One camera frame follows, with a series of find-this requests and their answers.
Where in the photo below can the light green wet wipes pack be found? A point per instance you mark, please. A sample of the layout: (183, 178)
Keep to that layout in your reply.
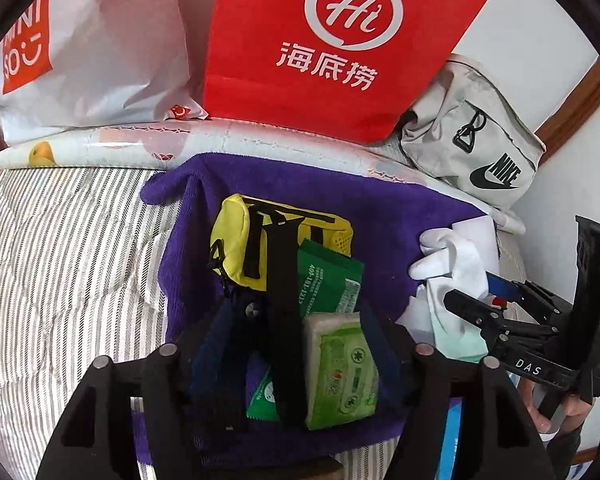
(340, 370)

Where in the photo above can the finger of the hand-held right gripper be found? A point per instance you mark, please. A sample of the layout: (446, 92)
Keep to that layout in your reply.
(502, 287)
(480, 317)

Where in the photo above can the dark green wipes pack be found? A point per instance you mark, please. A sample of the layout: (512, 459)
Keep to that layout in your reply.
(330, 280)

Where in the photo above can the mint green cloth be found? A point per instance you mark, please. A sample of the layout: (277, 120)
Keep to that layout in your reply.
(455, 342)

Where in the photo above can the person's right hand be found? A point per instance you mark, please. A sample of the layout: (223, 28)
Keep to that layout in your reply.
(550, 410)

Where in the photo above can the brown wooden door frame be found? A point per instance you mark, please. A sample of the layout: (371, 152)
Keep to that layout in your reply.
(575, 105)

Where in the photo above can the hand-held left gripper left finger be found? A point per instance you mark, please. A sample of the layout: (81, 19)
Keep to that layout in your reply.
(215, 370)

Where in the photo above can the red paper bag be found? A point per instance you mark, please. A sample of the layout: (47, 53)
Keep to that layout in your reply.
(280, 10)

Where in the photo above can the grey fabric bag black logo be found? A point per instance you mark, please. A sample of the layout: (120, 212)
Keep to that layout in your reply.
(450, 150)

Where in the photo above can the white plastic shopping bag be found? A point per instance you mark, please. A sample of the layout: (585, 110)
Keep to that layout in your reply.
(105, 35)

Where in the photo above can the purple towel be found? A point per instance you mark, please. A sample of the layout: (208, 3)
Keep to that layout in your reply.
(200, 200)

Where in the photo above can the rolled printed plastic sheet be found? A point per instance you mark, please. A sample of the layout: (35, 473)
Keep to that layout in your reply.
(130, 140)

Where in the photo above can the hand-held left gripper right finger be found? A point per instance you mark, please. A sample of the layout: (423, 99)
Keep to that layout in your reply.
(390, 360)

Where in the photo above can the white sock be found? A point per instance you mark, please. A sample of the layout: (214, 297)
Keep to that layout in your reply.
(455, 270)

